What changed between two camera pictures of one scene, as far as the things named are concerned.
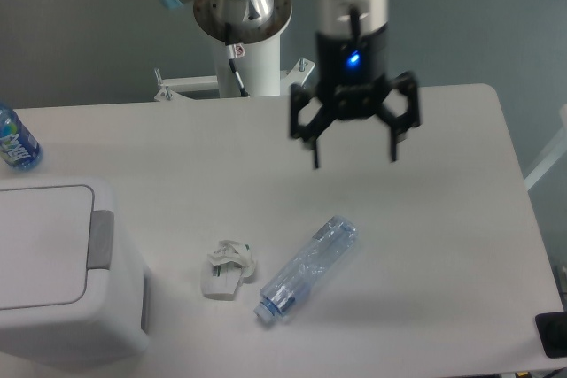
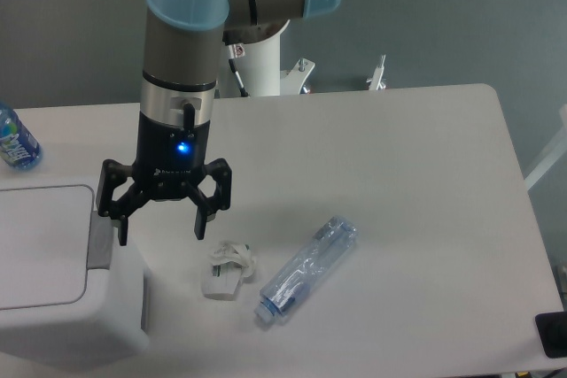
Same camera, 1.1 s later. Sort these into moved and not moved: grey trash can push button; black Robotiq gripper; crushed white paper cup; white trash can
Moved: black Robotiq gripper
Not moved: crushed white paper cup; grey trash can push button; white trash can
